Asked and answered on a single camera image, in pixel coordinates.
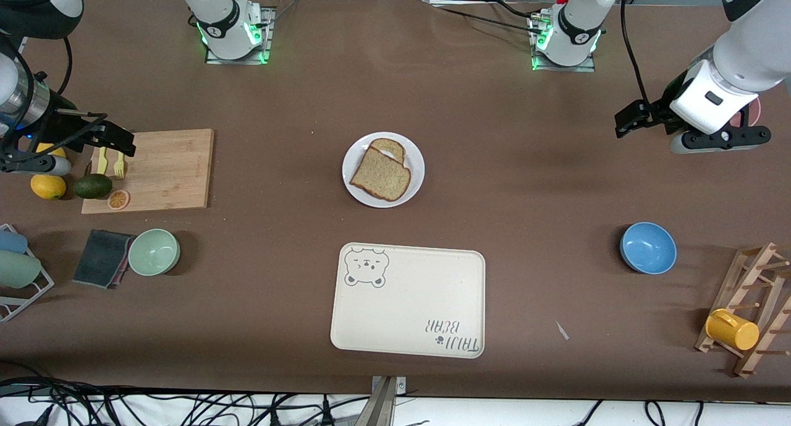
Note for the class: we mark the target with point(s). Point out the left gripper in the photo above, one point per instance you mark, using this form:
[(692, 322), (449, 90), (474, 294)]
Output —
[(659, 114)]

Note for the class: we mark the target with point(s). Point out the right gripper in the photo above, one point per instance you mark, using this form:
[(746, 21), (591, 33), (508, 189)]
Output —
[(60, 128)]

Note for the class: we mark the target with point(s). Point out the white round plate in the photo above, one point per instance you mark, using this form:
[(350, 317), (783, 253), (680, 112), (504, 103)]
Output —
[(415, 166)]

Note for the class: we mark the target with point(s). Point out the fried egg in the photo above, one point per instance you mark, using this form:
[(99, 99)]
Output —
[(394, 155)]

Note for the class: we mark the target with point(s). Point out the plain brown bread slice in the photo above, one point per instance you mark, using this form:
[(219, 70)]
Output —
[(382, 177)]

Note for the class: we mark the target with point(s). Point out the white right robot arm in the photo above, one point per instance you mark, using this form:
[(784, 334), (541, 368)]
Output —
[(222, 24)]

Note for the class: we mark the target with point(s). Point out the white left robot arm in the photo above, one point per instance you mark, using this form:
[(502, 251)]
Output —
[(748, 55)]

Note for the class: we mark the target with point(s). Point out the yellow toy fork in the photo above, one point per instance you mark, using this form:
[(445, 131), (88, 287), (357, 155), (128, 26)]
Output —
[(119, 168)]

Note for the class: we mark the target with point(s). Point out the yellow toy knife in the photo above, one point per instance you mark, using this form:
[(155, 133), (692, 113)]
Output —
[(99, 163)]

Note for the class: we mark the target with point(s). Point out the dark green avocado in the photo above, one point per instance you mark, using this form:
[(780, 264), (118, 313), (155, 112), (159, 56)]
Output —
[(93, 186)]

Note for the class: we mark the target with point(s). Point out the orange slice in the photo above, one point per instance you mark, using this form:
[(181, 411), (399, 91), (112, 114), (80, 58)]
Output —
[(118, 200)]

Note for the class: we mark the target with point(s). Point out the wooden cutting board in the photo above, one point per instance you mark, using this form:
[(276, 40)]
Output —
[(173, 172)]

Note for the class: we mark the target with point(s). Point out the yellow lemon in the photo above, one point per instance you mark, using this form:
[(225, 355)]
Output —
[(49, 149), (48, 187)]

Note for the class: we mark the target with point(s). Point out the pink bowl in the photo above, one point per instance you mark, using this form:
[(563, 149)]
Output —
[(751, 114)]

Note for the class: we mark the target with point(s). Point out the light green bowl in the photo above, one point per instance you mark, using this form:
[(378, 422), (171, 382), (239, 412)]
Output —
[(154, 253)]

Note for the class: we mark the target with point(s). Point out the dark grey sponge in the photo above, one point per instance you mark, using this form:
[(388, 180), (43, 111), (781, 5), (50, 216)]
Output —
[(99, 259)]

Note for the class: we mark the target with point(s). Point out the blue bowl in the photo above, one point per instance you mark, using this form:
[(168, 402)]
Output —
[(649, 248)]

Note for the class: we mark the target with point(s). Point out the light blue cup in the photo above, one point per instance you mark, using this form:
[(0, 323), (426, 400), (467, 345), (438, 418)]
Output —
[(12, 242)]

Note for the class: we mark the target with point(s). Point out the pale green cup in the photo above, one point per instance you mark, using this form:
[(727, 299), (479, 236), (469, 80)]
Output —
[(17, 270)]

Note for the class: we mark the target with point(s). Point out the wooden mug rack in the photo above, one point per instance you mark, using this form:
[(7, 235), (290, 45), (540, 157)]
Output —
[(738, 284)]

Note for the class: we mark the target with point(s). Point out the small white paper scrap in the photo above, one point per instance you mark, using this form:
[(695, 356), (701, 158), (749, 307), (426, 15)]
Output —
[(562, 330)]

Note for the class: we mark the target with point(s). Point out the yellow mug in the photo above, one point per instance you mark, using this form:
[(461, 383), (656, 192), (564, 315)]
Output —
[(732, 330)]

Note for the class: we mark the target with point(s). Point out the cream bear print tray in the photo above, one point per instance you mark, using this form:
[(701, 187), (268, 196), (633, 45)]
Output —
[(408, 302)]

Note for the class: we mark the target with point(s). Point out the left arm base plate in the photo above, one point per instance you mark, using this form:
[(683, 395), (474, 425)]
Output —
[(581, 68)]

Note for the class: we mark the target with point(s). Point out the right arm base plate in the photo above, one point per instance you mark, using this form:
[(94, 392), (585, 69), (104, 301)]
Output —
[(270, 27)]

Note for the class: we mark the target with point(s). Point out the metal table bracket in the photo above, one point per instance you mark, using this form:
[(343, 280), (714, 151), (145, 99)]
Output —
[(384, 404)]

